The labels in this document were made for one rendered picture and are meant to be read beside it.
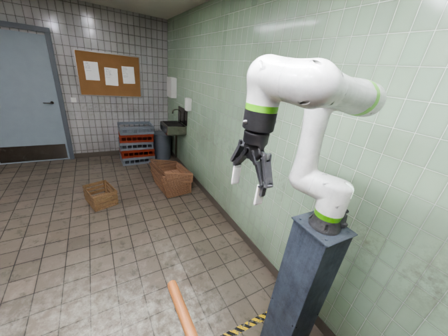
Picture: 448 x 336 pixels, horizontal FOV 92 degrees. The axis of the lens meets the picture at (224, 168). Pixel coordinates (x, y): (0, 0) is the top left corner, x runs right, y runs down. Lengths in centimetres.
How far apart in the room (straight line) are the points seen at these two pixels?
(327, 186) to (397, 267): 77
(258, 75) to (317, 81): 15
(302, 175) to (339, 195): 18
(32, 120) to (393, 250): 499
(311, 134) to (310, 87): 52
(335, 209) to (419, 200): 54
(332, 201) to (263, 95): 63
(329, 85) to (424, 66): 99
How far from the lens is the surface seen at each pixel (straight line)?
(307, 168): 107
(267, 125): 60
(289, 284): 138
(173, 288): 78
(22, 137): 503
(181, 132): 392
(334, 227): 113
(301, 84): 51
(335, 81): 53
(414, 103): 146
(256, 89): 58
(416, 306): 173
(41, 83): 478
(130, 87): 478
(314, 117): 98
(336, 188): 103
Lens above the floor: 183
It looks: 24 degrees down
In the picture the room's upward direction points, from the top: 6 degrees clockwise
